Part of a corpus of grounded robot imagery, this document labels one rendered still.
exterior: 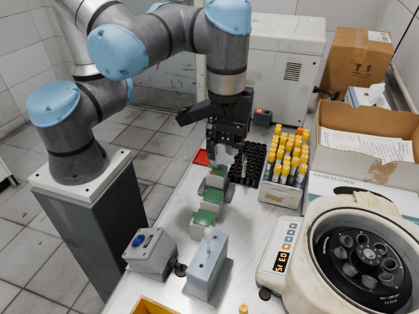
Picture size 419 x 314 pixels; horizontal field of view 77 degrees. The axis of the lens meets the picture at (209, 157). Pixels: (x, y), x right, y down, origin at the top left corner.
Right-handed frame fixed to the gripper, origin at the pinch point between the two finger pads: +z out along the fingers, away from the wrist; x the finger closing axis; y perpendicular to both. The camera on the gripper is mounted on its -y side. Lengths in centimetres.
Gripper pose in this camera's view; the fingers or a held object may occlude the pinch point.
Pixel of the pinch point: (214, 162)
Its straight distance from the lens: 64.7
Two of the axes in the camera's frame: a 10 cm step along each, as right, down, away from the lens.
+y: 9.5, 2.1, -2.4
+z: 0.0, 7.6, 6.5
